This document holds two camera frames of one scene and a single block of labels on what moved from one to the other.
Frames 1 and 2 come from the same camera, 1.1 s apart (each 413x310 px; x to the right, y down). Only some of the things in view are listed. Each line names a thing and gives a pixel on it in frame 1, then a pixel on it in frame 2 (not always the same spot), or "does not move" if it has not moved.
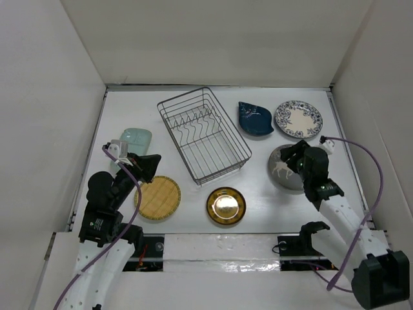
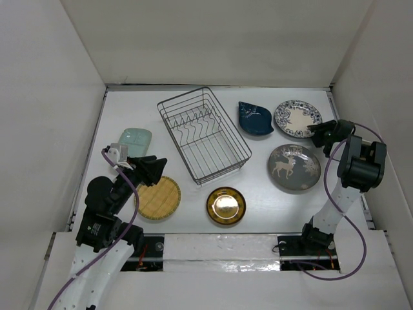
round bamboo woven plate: x=159 y=199 does not move
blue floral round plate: x=299 y=119 does not move
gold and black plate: x=226 y=205 does not move
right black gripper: x=286 y=152 -> x=322 y=127
